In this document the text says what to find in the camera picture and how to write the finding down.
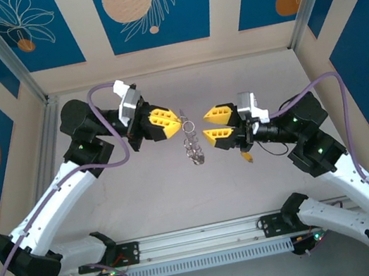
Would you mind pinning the yellow key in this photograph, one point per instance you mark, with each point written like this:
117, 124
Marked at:
248, 157

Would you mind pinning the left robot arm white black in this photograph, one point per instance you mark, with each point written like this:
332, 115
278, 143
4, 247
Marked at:
56, 200

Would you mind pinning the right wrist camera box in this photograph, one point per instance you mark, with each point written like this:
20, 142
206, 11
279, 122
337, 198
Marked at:
248, 105

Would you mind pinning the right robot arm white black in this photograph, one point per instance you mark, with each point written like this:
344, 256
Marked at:
357, 186

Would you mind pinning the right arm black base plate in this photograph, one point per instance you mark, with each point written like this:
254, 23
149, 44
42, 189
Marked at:
269, 225

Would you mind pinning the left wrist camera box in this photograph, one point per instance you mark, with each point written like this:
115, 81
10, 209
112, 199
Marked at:
129, 99

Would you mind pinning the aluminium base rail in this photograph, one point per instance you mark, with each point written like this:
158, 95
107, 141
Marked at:
202, 238

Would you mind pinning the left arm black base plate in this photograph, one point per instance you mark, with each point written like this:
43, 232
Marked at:
133, 252

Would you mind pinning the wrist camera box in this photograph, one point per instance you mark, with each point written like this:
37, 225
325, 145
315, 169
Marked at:
248, 105
129, 99

